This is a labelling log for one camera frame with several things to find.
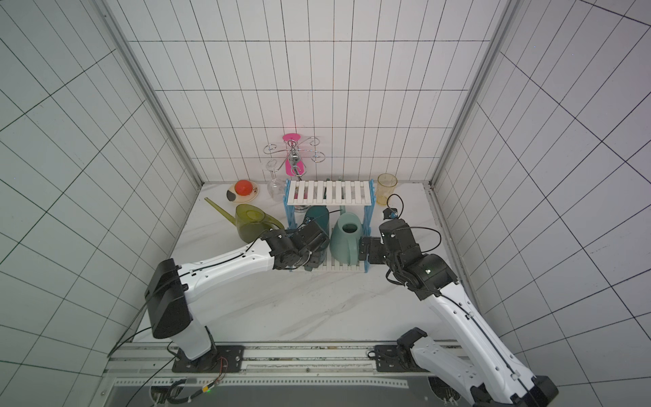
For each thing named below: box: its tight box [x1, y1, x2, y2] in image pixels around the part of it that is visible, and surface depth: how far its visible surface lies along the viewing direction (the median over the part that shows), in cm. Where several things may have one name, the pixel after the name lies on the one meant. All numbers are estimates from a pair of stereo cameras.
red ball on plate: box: [233, 179, 254, 196], surface depth 116 cm
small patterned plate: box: [225, 181, 261, 204], surface depth 116 cm
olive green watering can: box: [204, 196, 285, 244], surface depth 94 cm
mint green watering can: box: [329, 211, 363, 266], surface depth 83 cm
